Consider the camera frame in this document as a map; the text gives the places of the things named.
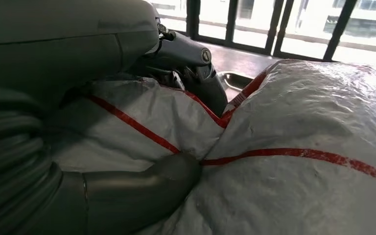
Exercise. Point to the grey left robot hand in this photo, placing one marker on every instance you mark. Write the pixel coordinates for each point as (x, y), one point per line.
(61, 39)

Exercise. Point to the grey red-striped mailer package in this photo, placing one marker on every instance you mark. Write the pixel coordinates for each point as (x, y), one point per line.
(288, 123)

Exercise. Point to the electronic scale with steel tray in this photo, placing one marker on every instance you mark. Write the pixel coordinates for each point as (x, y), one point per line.
(233, 81)

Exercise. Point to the window frame with pale sill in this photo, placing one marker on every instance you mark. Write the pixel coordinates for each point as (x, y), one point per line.
(339, 29)

